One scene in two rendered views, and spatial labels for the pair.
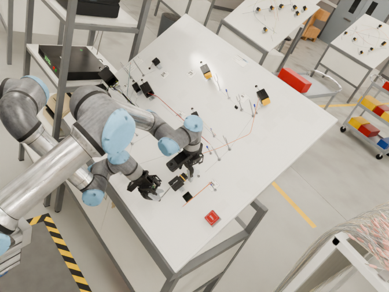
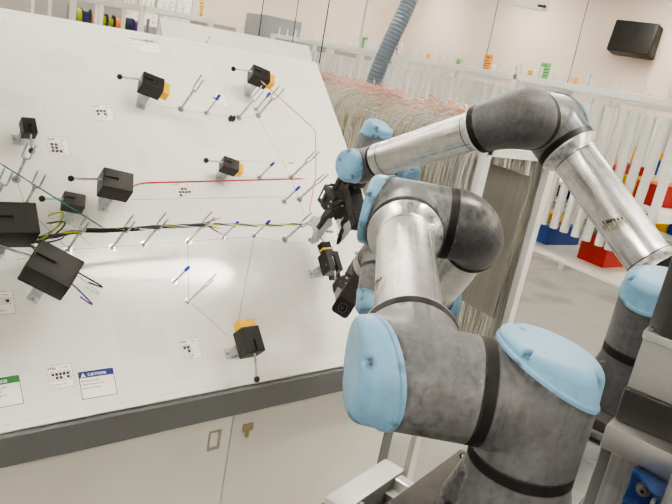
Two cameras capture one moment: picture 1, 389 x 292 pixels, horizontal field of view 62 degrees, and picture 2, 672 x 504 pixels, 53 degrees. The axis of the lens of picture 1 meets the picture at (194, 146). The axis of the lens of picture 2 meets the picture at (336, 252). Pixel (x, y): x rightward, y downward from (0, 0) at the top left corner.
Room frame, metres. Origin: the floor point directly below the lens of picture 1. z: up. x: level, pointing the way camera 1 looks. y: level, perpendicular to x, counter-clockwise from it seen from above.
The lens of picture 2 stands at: (0.79, 1.68, 1.64)
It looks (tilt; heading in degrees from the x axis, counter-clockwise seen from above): 16 degrees down; 283
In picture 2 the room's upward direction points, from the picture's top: 11 degrees clockwise
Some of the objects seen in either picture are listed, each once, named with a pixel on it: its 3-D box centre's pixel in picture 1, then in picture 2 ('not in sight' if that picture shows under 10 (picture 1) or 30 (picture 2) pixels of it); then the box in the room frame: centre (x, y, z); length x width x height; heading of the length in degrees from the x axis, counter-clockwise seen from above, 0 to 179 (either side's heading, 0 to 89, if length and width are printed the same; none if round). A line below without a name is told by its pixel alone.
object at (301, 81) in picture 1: (290, 112); not in sight; (4.05, -0.97, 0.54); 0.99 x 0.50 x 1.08; 143
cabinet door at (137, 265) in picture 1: (131, 250); (311, 449); (1.11, 0.09, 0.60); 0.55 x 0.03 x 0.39; 54
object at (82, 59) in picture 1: (73, 62); not in sight; (1.89, 0.94, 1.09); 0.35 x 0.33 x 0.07; 54
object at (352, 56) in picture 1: (356, 58); not in sight; (7.95, -2.56, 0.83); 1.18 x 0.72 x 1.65; 47
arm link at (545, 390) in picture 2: not in sight; (532, 396); (0.71, 0.99, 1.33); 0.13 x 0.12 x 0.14; 13
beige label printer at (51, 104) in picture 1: (71, 109); not in sight; (1.86, 0.90, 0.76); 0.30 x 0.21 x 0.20; 148
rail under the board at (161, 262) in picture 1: (111, 186); (240, 395); (1.26, 0.32, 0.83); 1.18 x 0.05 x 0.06; 54
